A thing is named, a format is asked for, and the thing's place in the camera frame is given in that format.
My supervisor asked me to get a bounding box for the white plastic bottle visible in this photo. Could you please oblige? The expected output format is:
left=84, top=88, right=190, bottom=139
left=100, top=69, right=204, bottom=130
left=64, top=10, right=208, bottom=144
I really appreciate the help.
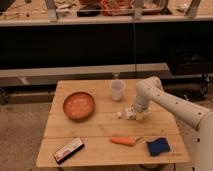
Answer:
left=116, top=107, right=136, bottom=120

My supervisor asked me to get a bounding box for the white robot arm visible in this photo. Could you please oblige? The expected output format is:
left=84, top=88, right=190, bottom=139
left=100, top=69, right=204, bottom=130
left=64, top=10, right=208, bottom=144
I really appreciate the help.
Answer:
left=133, top=76, right=213, bottom=171

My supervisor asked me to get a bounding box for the orange carrot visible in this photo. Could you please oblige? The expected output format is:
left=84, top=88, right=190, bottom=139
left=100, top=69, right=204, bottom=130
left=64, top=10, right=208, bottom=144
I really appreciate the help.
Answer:
left=110, top=137, right=140, bottom=146

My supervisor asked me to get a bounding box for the blue sponge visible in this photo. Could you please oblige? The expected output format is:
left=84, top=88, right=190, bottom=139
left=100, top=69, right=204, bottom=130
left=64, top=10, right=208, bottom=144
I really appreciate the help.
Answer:
left=147, top=137, right=170, bottom=157

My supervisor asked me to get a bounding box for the clear plastic cup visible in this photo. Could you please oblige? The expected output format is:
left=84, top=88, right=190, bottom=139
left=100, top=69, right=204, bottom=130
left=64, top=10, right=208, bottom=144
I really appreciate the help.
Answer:
left=109, top=79, right=126, bottom=101

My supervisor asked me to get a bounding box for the wooden table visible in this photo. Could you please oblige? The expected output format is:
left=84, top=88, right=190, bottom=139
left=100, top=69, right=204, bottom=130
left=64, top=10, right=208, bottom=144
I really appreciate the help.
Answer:
left=36, top=79, right=189, bottom=167

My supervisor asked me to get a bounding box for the orange bowl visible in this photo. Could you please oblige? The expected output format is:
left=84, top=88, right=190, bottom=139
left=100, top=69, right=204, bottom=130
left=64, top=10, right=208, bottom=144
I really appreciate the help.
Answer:
left=63, top=92, right=95, bottom=121

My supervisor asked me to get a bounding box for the black and white box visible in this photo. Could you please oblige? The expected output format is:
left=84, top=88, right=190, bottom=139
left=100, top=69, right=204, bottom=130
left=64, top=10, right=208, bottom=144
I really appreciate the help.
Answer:
left=53, top=138, right=84, bottom=164

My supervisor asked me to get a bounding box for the grey metal shelf rail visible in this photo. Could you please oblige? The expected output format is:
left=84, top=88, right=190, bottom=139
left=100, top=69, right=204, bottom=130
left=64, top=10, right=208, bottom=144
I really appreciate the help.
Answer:
left=0, top=63, right=169, bottom=87

